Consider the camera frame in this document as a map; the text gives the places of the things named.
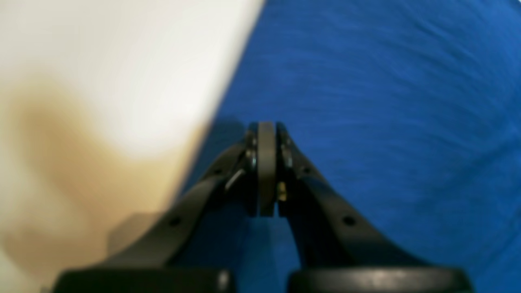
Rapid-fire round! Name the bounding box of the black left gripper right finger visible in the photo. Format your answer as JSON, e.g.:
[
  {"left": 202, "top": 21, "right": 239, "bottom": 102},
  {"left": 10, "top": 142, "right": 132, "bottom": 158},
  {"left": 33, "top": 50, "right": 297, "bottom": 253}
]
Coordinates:
[{"left": 276, "top": 122, "right": 473, "bottom": 293}]

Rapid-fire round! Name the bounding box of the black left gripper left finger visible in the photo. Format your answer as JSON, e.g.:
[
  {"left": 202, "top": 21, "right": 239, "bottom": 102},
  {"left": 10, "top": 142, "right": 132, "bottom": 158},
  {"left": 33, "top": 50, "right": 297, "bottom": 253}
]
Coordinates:
[{"left": 52, "top": 122, "right": 277, "bottom": 293}]

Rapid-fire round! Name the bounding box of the blue long-sleeve t-shirt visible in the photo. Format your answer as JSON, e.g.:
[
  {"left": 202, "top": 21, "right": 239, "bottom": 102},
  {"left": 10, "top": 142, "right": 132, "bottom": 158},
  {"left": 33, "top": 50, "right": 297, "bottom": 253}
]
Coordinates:
[{"left": 185, "top": 0, "right": 521, "bottom": 293}]

